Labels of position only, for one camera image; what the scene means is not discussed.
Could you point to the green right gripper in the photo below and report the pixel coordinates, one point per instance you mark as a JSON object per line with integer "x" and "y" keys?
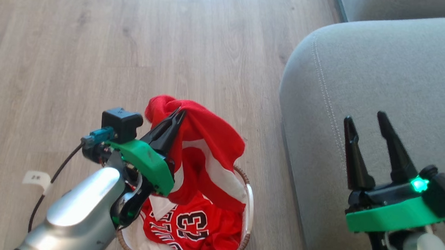
{"x": 390, "y": 217}

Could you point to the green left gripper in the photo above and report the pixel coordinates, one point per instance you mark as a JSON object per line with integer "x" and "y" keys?
{"x": 148, "y": 163}

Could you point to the red garment with white stripe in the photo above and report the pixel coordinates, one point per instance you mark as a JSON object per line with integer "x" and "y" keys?
{"x": 206, "y": 127}

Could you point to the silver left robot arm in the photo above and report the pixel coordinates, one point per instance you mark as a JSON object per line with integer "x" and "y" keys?
{"x": 81, "y": 209}

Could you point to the white laundry basket brown rim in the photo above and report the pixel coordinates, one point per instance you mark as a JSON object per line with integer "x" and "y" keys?
{"x": 248, "y": 210}

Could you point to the grey fabric sofa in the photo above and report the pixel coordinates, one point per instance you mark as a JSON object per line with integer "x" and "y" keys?
{"x": 389, "y": 74}

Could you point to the red number 23 jersey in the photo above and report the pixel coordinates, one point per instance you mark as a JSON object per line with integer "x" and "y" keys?
{"x": 207, "y": 221}

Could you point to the grey sofa cushion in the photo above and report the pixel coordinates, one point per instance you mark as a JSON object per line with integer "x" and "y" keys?
{"x": 406, "y": 6}

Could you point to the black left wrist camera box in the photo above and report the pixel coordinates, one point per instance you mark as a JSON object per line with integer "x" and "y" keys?
{"x": 121, "y": 123}

